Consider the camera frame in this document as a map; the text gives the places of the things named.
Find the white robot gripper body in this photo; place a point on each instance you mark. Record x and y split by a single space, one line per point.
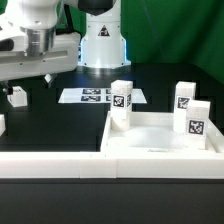
34 49

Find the white square table top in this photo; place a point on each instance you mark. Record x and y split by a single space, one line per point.
148 132

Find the white sheet with tag markers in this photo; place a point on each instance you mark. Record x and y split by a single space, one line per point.
85 95

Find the white U-shaped obstacle fence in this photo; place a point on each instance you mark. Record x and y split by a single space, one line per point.
201 164

